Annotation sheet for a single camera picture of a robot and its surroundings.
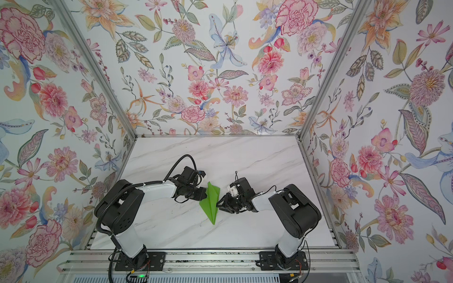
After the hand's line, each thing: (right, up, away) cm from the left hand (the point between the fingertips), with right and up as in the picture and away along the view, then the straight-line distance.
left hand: (209, 197), depth 92 cm
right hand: (+4, -3, -4) cm, 7 cm away
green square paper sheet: (+1, -2, -4) cm, 5 cm away
